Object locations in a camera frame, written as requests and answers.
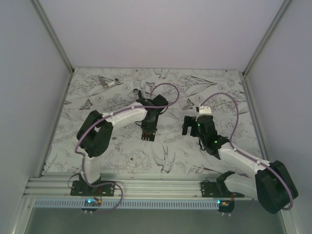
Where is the aluminium rail frame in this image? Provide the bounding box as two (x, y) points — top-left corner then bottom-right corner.
(23, 173), (218, 199)

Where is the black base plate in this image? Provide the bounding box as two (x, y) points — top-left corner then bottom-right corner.
(200, 180), (244, 198)
(70, 175), (116, 197)

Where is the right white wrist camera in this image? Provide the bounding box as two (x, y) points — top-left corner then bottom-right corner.
(196, 106), (212, 116)

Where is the right controller board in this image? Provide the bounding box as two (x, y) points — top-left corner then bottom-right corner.
(217, 200), (235, 214)

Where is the black fuse box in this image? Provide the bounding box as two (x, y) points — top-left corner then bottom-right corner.
(141, 130), (156, 142)

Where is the white slotted cable duct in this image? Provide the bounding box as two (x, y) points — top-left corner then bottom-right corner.
(33, 198), (218, 210)

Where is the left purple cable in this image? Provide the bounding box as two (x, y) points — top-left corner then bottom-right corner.
(74, 82), (180, 214)

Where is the purple cable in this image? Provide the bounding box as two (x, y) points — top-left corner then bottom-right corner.
(199, 92), (294, 216)
(74, 82), (180, 214)

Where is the floral patterned mat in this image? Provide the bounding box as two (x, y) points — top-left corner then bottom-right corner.
(44, 68), (261, 174)

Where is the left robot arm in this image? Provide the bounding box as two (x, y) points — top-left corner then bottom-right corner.
(75, 95), (169, 196)

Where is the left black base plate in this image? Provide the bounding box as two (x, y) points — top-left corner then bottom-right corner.
(70, 175), (116, 197)

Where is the controller board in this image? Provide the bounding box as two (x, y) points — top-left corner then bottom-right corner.
(84, 198), (101, 207)
(217, 200), (235, 214)

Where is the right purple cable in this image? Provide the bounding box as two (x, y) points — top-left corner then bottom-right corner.
(199, 92), (294, 216)

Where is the left controller board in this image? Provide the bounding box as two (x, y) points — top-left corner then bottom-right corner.
(84, 198), (101, 207)

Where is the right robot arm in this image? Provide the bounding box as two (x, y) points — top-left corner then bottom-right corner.
(182, 115), (298, 214)

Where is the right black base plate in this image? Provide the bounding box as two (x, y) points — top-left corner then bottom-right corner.
(200, 180), (244, 198)

